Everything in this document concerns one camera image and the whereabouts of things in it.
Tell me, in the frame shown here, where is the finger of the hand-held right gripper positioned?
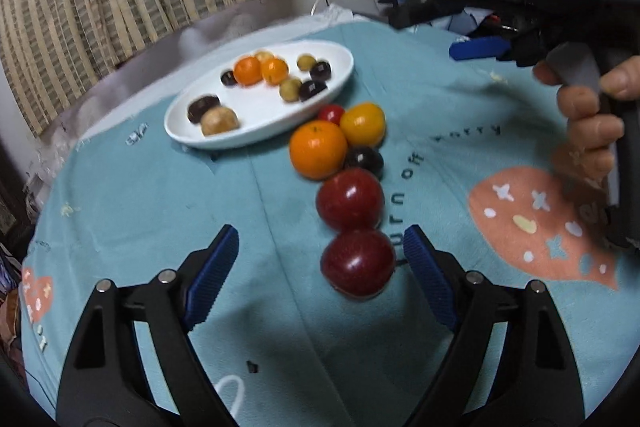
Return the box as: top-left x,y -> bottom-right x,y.
448,37 -> 507,62

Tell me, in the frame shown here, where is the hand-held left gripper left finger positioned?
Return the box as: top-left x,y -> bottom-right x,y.
56,224 -> 240,427

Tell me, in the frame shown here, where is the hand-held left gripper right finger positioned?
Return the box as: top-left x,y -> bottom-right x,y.
404,224 -> 586,427

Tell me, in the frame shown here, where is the red plum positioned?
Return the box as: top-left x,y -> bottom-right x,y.
315,167 -> 385,233
320,229 -> 397,299

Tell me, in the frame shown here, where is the round yellow fruit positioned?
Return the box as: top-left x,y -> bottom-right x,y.
200,106 -> 239,137

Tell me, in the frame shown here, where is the white oval plate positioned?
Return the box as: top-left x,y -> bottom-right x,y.
164,41 -> 355,150

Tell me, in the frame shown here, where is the dark brown passion fruit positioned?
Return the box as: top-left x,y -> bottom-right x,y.
187,94 -> 222,124

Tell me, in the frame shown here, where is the small orange mandarin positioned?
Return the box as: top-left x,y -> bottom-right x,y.
261,58 -> 290,86

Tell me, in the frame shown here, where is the person's right hand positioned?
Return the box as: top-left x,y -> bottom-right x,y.
532,56 -> 640,186

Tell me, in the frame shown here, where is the black hat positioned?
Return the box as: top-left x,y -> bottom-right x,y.
377,0 -> 436,30

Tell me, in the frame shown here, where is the teal printed blanket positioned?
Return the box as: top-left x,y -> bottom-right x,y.
20,21 -> 640,427

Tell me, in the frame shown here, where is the yellow-orange mandarin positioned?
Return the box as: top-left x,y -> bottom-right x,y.
339,102 -> 386,148

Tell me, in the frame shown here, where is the white bed sheet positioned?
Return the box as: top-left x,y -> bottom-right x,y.
115,6 -> 358,72

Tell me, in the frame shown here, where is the small red fruit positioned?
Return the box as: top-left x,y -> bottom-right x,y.
318,104 -> 347,126

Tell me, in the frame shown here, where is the clear plastic sheet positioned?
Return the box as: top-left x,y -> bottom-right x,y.
27,117 -> 83,188

